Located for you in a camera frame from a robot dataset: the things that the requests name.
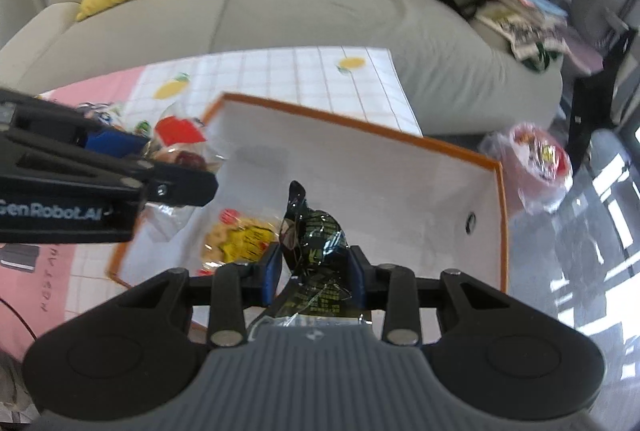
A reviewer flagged white blue chips bag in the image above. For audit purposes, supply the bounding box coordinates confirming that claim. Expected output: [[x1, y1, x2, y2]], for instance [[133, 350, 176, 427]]
[[75, 102, 126, 131]]

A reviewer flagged red plastic snack bag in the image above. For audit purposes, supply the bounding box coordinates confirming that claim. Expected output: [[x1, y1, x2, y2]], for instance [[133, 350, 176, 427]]
[[480, 122, 573, 217]]

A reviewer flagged grey office chair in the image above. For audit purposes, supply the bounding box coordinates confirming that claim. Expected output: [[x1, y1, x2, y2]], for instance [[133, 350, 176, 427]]
[[562, 0, 639, 170]]

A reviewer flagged black snack packet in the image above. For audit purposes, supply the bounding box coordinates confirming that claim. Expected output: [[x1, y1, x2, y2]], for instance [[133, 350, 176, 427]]
[[248, 181, 372, 339]]

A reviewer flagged pink white patterned tablecloth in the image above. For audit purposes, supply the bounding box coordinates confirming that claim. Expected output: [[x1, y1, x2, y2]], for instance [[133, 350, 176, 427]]
[[1, 47, 421, 359]]

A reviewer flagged orange white storage box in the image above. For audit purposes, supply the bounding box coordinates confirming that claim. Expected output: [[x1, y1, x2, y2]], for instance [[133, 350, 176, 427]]
[[110, 94, 508, 290]]

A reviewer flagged yellow cookie packet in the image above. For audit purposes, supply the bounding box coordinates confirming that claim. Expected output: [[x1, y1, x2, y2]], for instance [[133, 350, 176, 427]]
[[196, 208, 280, 276]]

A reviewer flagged beige sofa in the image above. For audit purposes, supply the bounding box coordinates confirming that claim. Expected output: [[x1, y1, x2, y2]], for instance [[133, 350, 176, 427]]
[[1, 0, 562, 136]]

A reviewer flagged clear pastry snack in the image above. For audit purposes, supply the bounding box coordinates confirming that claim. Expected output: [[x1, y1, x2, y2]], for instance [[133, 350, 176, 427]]
[[145, 105, 224, 241]]

